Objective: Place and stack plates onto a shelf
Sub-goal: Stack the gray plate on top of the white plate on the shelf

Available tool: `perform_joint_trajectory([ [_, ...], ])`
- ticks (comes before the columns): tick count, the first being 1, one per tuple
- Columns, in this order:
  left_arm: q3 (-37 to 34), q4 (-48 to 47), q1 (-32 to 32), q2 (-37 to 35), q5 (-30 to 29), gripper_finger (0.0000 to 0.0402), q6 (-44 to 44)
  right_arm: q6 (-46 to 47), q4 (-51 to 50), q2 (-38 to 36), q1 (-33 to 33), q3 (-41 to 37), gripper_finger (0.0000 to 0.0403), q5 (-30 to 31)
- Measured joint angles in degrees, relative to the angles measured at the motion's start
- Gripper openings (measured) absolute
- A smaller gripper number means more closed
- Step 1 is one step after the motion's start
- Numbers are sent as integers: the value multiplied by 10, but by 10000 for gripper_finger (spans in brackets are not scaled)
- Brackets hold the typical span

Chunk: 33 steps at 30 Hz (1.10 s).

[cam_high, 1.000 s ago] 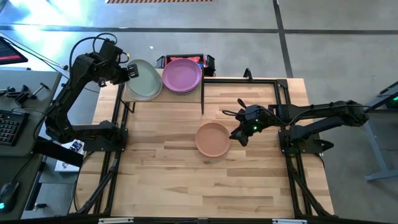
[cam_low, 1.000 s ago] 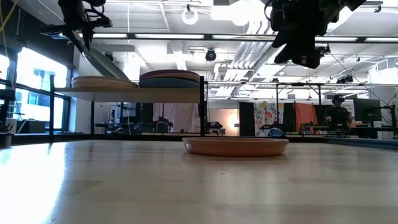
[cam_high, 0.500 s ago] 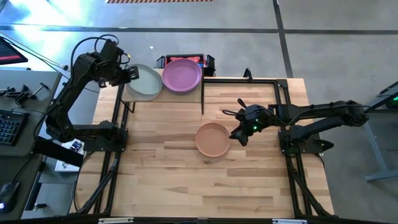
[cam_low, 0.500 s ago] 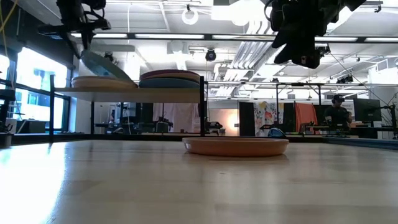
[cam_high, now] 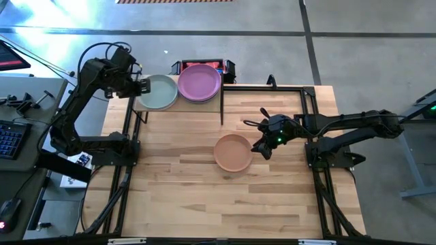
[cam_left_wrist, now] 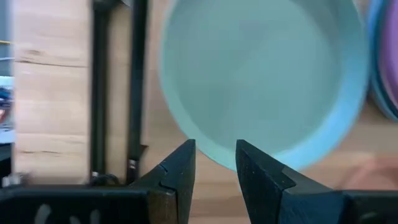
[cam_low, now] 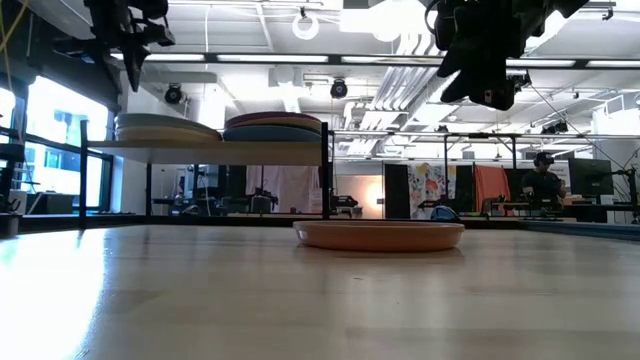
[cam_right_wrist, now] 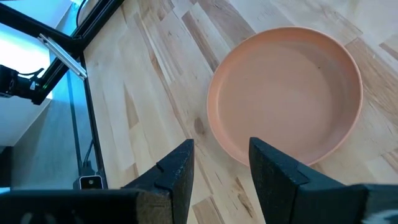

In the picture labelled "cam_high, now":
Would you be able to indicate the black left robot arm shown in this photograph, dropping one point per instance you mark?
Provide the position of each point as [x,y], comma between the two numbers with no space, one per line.
[68,119]

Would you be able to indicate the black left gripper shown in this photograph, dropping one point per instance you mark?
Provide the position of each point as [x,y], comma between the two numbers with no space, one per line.
[124,85]

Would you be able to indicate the grey side desk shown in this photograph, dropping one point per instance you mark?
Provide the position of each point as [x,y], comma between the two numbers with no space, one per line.
[20,180]

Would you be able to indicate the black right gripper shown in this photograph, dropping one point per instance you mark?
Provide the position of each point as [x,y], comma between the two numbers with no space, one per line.
[279,127]

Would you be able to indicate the terracotta brown plate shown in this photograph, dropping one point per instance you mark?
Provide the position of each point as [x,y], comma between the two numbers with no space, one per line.
[233,153]

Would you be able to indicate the black backlit keyboard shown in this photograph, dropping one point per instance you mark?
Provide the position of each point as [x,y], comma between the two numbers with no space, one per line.
[12,139]

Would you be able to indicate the purple plate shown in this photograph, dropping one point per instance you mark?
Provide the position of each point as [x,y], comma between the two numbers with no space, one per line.
[199,82]

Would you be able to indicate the black computer mouse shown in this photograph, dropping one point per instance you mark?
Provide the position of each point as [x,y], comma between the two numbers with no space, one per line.
[8,212]

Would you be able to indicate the sage green plate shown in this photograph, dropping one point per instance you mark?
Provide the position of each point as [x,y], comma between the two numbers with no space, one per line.
[160,92]

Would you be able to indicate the black device with green light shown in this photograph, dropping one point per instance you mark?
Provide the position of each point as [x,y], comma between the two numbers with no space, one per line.
[430,107]

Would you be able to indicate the white box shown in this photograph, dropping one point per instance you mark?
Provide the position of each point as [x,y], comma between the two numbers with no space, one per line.
[72,154]

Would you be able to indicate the black clamps on desk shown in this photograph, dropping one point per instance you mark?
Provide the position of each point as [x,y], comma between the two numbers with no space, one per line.
[24,103]

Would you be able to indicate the silver metal bracket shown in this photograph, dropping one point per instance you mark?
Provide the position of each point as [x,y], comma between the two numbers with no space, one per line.
[316,242]
[126,241]

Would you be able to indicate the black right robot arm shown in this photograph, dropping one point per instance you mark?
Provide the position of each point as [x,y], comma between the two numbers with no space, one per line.
[357,124]

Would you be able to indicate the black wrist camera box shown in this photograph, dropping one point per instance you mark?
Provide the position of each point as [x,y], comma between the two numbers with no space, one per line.
[122,58]

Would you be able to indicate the red and black crate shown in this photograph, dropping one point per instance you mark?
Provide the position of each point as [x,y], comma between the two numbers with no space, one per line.
[194,63]

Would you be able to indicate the grey metal stand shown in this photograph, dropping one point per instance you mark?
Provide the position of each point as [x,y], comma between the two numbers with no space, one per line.
[419,191]

